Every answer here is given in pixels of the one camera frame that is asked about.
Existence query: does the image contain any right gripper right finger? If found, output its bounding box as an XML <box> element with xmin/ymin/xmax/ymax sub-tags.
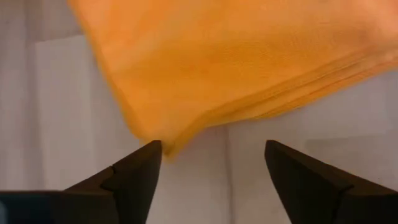
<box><xmin>264</xmin><ymin>139</ymin><xmax>398</xmax><ymax>224</ymax></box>

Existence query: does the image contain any orange microfiber towel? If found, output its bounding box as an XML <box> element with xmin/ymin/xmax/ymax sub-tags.
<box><xmin>67</xmin><ymin>0</ymin><xmax>398</xmax><ymax>156</ymax></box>

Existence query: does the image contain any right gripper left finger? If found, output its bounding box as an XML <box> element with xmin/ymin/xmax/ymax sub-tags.
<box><xmin>63</xmin><ymin>139</ymin><xmax>163</xmax><ymax>224</ymax></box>

